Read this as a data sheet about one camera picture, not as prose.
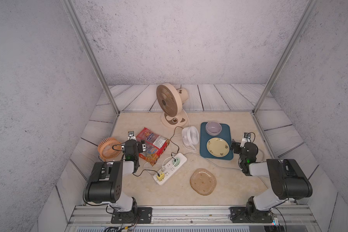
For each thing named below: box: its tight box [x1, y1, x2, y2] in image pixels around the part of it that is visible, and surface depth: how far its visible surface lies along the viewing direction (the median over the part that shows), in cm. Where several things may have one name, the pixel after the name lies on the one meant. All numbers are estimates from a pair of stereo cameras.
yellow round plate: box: [206, 137, 230, 158], surface depth 101 cm
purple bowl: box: [205, 121, 223, 136], surface depth 106 cm
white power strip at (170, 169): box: [153, 152, 188, 186], surface depth 88 cm
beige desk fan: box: [155, 83, 189, 129], surface depth 101 cm
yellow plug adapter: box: [156, 173, 165, 182], surface depth 82 cm
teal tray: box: [200, 121, 234, 161], surface depth 104 cm
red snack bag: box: [136, 127, 171, 167], surface depth 97 cm
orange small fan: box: [97, 137, 122, 162], surface depth 88 cm
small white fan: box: [181, 125, 200, 151], surface depth 96 cm
